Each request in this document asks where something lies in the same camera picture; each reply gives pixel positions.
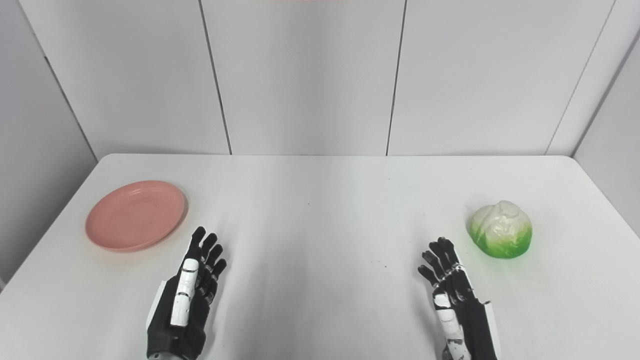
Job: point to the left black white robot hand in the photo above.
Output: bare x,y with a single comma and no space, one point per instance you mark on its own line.
187,305

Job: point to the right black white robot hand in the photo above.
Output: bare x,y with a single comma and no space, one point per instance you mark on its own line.
462,305

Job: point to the green white toy cabbage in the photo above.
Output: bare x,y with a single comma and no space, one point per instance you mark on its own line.
501,229

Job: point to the pink round plate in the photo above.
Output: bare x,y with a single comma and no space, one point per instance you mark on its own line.
135,215

